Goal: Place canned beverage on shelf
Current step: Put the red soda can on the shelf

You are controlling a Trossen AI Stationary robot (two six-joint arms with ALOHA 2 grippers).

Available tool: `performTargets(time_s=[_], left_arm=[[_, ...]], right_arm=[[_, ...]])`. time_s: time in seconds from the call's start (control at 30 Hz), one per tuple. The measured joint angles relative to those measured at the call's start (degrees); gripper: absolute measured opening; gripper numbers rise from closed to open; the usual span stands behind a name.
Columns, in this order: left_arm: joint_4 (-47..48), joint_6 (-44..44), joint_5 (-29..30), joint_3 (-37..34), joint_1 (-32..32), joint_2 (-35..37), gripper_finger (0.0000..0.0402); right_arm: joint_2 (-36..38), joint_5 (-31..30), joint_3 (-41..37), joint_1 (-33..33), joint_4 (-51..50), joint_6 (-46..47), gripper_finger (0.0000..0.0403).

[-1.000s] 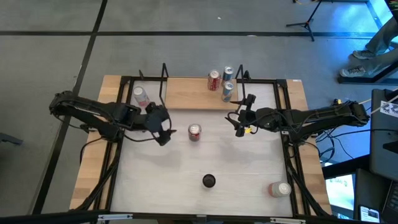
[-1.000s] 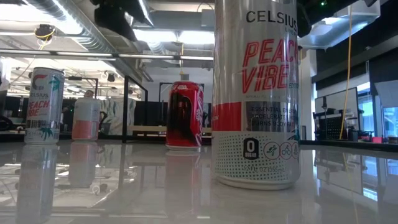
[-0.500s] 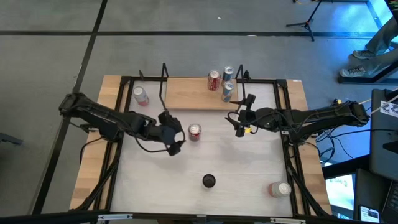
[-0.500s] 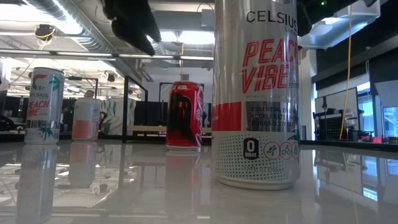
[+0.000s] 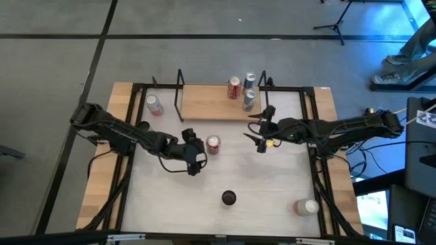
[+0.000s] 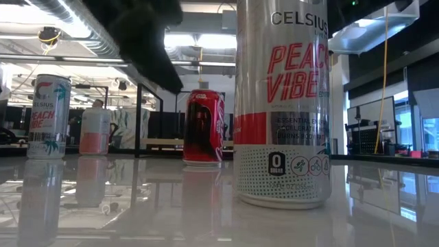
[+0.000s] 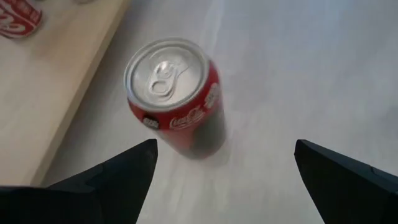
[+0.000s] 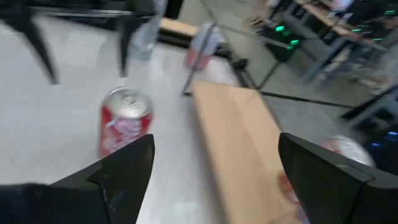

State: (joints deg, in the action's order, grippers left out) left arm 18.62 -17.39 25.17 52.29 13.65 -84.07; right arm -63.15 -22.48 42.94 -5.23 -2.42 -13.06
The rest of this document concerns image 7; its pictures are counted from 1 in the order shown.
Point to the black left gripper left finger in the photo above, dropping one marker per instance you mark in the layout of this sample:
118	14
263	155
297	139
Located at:
93	196

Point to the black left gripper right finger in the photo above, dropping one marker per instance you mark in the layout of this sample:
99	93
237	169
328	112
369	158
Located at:
351	193

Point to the red Coca-Cola can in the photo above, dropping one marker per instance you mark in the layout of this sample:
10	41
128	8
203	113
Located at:
174	118
18	21

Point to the light wooden board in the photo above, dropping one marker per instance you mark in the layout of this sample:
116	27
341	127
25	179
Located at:
46	93

